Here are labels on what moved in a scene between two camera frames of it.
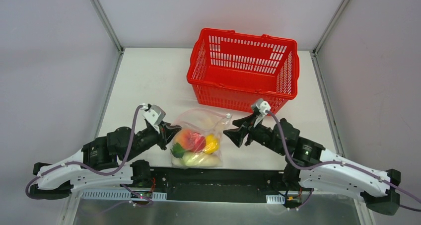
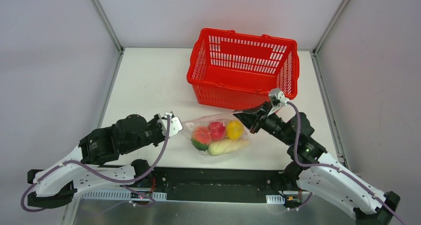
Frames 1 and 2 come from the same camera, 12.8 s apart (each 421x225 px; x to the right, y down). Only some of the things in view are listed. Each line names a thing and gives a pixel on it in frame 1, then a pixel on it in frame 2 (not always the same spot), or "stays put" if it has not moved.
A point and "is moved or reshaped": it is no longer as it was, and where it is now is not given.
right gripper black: x=248 y=133 to x=259 y=117
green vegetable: x=177 y=150 to x=199 y=145
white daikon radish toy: x=197 y=159 to x=227 y=146
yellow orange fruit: x=212 y=144 is moved or reshaped
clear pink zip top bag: x=197 y=143 is moved or reshaped
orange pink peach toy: x=185 y=137 to x=202 y=134
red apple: x=199 y=143 to x=217 y=129
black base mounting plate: x=223 y=185 stays put
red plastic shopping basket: x=234 y=70 stays put
